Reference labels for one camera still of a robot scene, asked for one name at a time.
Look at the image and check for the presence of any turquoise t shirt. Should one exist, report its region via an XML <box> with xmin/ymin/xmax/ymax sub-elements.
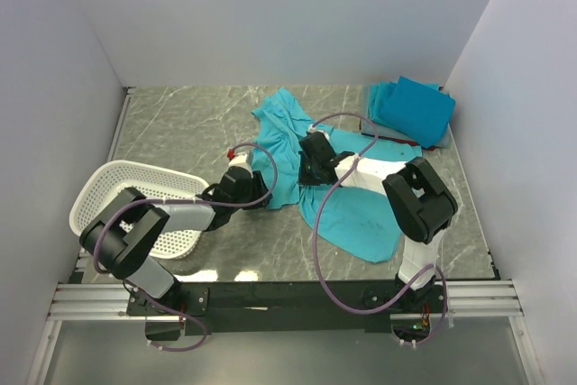
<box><xmin>252</xmin><ymin>88</ymin><xmax>401</xmax><ymax>263</ymax></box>
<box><xmin>368</xmin><ymin>82</ymin><xmax>397</xmax><ymax>126</ymax></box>

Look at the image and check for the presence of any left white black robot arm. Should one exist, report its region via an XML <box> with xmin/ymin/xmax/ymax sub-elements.
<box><xmin>70</xmin><ymin>161</ymin><xmax>271</xmax><ymax>315</ymax></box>

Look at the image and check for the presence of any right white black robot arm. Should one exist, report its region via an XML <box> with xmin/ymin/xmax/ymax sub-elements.
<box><xmin>298</xmin><ymin>129</ymin><xmax>458</xmax><ymax>312</ymax></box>

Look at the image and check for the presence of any folded turquoise t shirt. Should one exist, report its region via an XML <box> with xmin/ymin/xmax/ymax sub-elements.
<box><xmin>368</xmin><ymin>82</ymin><xmax>397</xmax><ymax>126</ymax></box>

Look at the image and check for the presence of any folded red t shirt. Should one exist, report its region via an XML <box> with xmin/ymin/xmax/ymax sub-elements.
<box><xmin>359</xmin><ymin>116</ymin><xmax>437</xmax><ymax>152</ymax></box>

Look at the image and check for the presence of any folded blue t shirt top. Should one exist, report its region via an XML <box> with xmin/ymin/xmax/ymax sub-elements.
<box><xmin>377</xmin><ymin>77</ymin><xmax>456</xmax><ymax>148</ymax></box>

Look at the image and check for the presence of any white perforated plastic basket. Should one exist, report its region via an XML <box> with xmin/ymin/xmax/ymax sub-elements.
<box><xmin>69</xmin><ymin>160</ymin><xmax>208</xmax><ymax>260</ymax></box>

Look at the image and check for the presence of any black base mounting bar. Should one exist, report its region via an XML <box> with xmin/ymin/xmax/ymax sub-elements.
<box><xmin>126</xmin><ymin>281</ymin><xmax>443</xmax><ymax>341</ymax></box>

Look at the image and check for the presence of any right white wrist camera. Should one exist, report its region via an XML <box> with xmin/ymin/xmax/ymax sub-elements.
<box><xmin>307</xmin><ymin>124</ymin><xmax>330</xmax><ymax>142</ymax></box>

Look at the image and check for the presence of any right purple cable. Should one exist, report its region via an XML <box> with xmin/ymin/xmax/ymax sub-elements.
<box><xmin>310</xmin><ymin>113</ymin><xmax>450</xmax><ymax>348</ymax></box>

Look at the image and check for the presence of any purple cable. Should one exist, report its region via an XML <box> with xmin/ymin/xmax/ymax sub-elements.
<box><xmin>92</xmin><ymin>141</ymin><xmax>277</xmax><ymax>353</ymax></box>
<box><xmin>310</xmin><ymin>113</ymin><xmax>450</xmax><ymax>348</ymax></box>

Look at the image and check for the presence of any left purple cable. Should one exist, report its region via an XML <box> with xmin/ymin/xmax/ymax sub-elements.
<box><xmin>92</xmin><ymin>141</ymin><xmax>277</xmax><ymax>353</ymax></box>

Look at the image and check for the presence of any aluminium frame rail front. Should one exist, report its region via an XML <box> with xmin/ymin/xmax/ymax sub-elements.
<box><xmin>47</xmin><ymin>280</ymin><xmax>524</xmax><ymax>321</ymax></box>

